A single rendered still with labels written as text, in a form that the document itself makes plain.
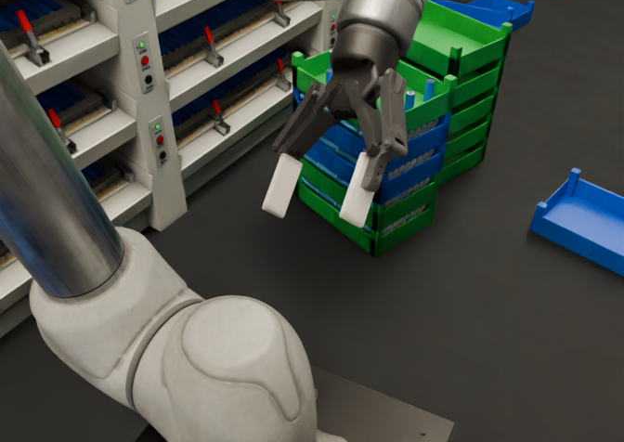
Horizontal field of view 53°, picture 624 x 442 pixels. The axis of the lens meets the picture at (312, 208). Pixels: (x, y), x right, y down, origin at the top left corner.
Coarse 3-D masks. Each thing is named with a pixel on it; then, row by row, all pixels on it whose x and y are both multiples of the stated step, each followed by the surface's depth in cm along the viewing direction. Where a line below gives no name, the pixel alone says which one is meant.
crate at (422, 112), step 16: (304, 64) 142; (320, 64) 145; (400, 64) 141; (304, 80) 139; (320, 80) 134; (416, 80) 140; (448, 80) 130; (416, 96) 139; (448, 96) 132; (416, 112) 127; (432, 112) 131
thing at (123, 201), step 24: (96, 168) 144; (120, 168) 144; (96, 192) 141; (120, 192) 143; (144, 192) 144; (120, 216) 140; (0, 240) 127; (0, 264) 124; (0, 288) 122; (24, 288) 125; (0, 312) 123
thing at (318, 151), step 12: (444, 144) 141; (312, 156) 149; (324, 156) 145; (336, 156) 141; (432, 156) 143; (336, 168) 143; (348, 168) 139; (420, 168) 139; (432, 168) 143; (348, 180) 141; (384, 180) 133; (396, 180) 136; (408, 180) 139; (420, 180) 142; (384, 192) 135; (396, 192) 138
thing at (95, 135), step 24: (96, 72) 132; (48, 96) 129; (72, 96) 131; (96, 96) 131; (120, 96) 131; (72, 120) 128; (96, 120) 130; (120, 120) 132; (72, 144) 122; (96, 144) 126; (120, 144) 133
